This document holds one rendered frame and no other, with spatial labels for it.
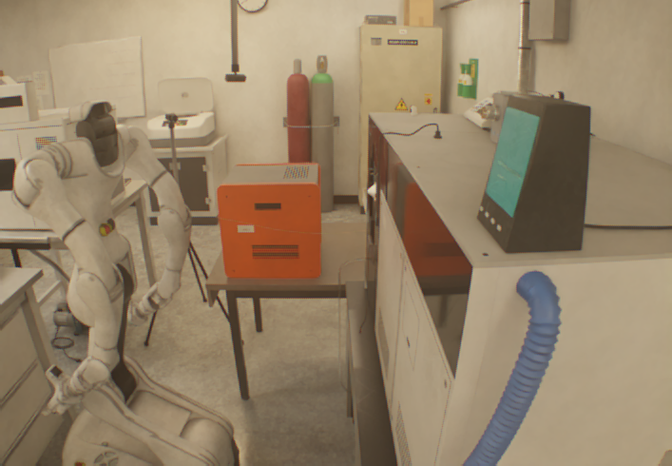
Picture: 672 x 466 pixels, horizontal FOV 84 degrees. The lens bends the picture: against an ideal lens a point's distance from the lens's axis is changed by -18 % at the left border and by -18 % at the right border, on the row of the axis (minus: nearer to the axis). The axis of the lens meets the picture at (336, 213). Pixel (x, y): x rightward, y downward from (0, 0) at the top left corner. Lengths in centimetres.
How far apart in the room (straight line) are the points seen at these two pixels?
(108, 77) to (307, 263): 393
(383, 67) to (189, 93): 201
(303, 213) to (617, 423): 144
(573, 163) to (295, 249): 154
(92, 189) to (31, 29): 472
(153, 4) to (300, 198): 373
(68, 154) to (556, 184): 111
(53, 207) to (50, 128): 110
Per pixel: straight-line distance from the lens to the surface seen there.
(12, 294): 183
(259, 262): 196
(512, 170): 52
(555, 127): 49
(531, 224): 51
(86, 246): 111
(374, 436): 122
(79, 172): 126
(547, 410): 66
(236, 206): 188
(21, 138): 231
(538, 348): 48
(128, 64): 526
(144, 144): 150
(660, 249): 62
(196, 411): 178
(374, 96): 449
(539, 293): 48
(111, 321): 119
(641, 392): 74
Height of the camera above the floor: 164
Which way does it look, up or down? 20 degrees down
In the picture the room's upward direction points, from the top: straight up
